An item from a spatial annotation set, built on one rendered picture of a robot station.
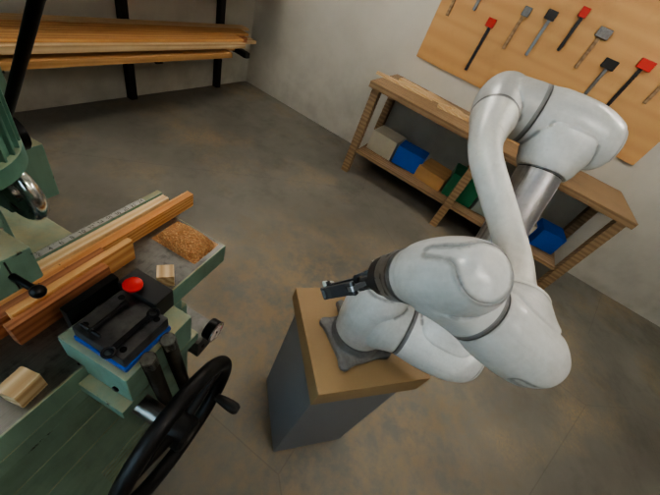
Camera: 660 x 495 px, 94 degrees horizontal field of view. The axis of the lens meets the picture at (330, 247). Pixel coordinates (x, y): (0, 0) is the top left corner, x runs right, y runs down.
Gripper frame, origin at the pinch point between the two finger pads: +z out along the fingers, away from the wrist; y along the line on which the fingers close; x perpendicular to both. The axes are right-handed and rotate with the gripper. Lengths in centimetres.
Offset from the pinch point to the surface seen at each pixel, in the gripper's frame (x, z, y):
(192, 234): -22.8, 11.6, 30.4
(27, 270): -21, -10, 52
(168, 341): -3.4, -10.1, 38.4
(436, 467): 107, 63, -30
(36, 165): -43, 3, 51
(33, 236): -36, 24, 65
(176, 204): -31.8, 16.0, 31.7
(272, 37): -246, 256, -106
